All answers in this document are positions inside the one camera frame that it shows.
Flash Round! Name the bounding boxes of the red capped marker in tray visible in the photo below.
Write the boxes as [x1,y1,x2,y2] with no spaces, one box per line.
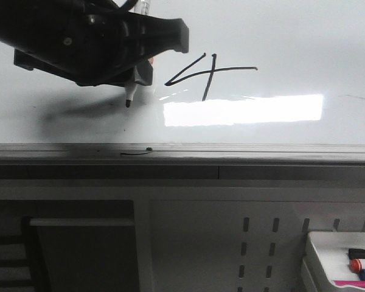
[349,259,365,273]

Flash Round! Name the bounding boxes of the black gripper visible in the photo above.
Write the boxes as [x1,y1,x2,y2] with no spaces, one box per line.
[0,1,153,86]

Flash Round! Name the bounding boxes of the grey aluminium whiteboard frame rail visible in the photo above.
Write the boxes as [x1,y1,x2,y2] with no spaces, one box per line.
[0,143,365,181]

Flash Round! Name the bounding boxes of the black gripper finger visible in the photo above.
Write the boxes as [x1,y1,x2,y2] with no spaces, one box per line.
[121,14,189,66]

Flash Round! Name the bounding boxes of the pink item in tray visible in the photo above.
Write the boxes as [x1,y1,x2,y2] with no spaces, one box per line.
[333,280,365,288]

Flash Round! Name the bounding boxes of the white slotted pegboard panel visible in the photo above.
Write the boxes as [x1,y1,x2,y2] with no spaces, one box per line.
[145,200,365,291]

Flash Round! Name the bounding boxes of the white black-tipped whiteboard marker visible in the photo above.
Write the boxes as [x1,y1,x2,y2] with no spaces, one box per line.
[125,0,153,108]

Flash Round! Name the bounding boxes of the white plastic storage tray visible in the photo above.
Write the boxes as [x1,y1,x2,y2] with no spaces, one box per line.
[301,231,365,291]

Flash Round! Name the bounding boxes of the black marker in tray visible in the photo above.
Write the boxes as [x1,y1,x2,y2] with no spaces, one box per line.
[348,248,365,260]

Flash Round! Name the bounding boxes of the white whiteboard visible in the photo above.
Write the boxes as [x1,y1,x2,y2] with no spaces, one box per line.
[0,1,365,145]

